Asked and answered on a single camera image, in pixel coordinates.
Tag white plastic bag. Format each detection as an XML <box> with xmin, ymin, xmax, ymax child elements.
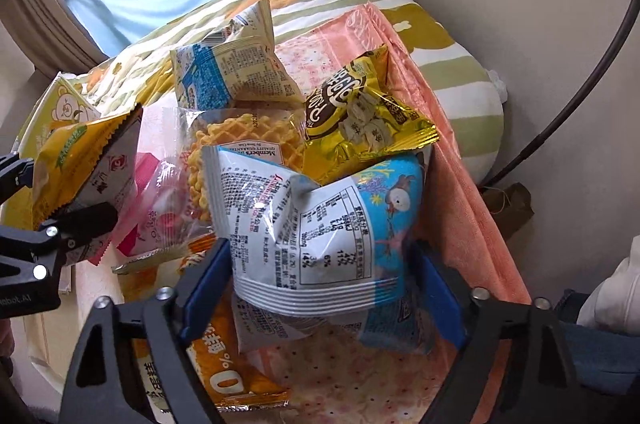
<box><xmin>487</xmin><ymin>71</ymin><xmax>508</xmax><ymax>104</ymax></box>

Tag brown patterned cloth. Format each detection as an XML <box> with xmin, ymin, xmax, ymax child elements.
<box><xmin>482</xmin><ymin>183</ymin><xmax>533</xmax><ymax>239</ymax></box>

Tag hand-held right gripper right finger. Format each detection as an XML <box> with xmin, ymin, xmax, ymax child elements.
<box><xmin>412</xmin><ymin>241</ymin><xmax>593</xmax><ymax>424</ymax></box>

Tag clear waffle cookie packet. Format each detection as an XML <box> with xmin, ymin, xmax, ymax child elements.
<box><xmin>175</xmin><ymin>106</ymin><xmax>306</xmax><ymax>225</ymax></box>

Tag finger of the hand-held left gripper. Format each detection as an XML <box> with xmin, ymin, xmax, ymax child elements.
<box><xmin>0</xmin><ymin>155</ymin><xmax>37</xmax><ymax>205</ymax></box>
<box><xmin>0</xmin><ymin>202</ymin><xmax>119</xmax><ymax>285</ymax></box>

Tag blue white bird snack packet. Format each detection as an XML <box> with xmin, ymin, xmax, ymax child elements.
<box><xmin>202</xmin><ymin>146</ymin><xmax>426</xmax><ymax>317</ymax></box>

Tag yellow bear print carton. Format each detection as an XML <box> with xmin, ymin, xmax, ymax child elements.
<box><xmin>10</xmin><ymin>71</ymin><xmax>101</xmax><ymax>162</ymax></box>

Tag gold yellow snack packet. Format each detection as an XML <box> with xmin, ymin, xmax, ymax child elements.
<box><xmin>302</xmin><ymin>45</ymin><xmax>438</xmax><ymax>185</ymax></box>

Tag brown curtain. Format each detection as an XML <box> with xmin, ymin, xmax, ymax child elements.
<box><xmin>0</xmin><ymin>0</ymin><xmax>108</xmax><ymax>69</ymax></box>

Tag yellow green snack packet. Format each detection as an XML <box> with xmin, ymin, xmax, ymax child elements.
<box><xmin>31</xmin><ymin>104</ymin><xmax>143</xmax><ymax>265</ymax></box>

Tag peach floral towel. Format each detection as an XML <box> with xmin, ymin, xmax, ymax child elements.
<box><xmin>240</xmin><ymin>1</ymin><xmax>531</xmax><ymax>424</ymax></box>

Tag person's blue jeans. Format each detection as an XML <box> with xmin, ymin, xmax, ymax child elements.
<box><xmin>555</xmin><ymin>289</ymin><xmax>640</xmax><ymax>385</ymax></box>

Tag orange snack packet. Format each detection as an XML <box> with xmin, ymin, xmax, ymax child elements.
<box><xmin>112</xmin><ymin>236</ymin><xmax>291</xmax><ymax>410</ymax></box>

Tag black cable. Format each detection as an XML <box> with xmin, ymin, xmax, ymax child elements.
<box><xmin>480</xmin><ymin>0</ymin><xmax>640</xmax><ymax>192</ymax></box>

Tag pink white candy packet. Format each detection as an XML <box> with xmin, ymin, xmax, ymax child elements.
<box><xmin>112</xmin><ymin>151</ymin><xmax>216</xmax><ymax>257</ymax></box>

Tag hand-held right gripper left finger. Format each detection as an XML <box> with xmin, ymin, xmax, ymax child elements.
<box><xmin>59</xmin><ymin>236</ymin><xmax>233</xmax><ymax>424</ymax></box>

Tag green striped floral blanket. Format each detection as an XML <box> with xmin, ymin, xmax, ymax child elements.
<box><xmin>65</xmin><ymin>0</ymin><xmax>506</xmax><ymax>185</ymax></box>

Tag white garment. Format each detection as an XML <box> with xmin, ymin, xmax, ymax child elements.
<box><xmin>575</xmin><ymin>244</ymin><xmax>640</xmax><ymax>330</ymax></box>

